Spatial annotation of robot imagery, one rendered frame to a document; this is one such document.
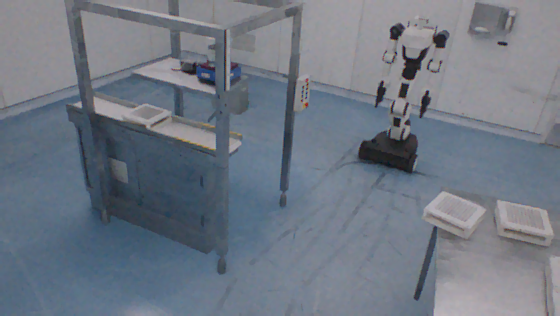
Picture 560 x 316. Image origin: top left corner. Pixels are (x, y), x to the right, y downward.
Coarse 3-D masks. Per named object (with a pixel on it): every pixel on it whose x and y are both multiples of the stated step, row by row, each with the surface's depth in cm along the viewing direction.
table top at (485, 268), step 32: (448, 192) 269; (480, 224) 243; (448, 256) 218; (480, 256) 220; (512, 256) 222; (544, 256) 223; (448, 288) 200; (480, 288) 201; (512, 288) 202; (544, 288) 204
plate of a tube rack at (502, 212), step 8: (504, 208) 245; (512, 208) 246; (536, 208) 247; (504, 216) 238; (520, 216) 240; (544, 216) 241; (504, 224) 232; (512, 224) 233; (544, 224) 234; (528, 232) 229; (536, 232) 228; (544, 232) 228; (552, 232) 229
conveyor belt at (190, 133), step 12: (96, 108) 335; (108, 108) 337; (120, 108) 338; (132, 108) 339; (168, 132) 309; (180, 132) 310; (192, 132) 312; (204, 132) 313; (204, 144) 297; (240, 144) 306
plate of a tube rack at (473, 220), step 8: (432, 200) 247; (440, 200) 248; (464, 200) 250; (432, 208) 240; (480, 208) 243; (440, 216) 235; (448, 216) 235; (472, 216) 236; (480, 216) 237; (456, 224) 231; (464, 224) 230; (472, 224) 230
